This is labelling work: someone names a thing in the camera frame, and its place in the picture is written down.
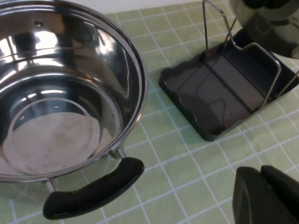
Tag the stainless steel lid black knob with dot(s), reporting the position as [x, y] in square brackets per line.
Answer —
[268, 30]

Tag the green white grid table mat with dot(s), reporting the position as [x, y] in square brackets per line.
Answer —
[187, 175]

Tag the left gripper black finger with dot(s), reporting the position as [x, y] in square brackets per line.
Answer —
[264, 198]

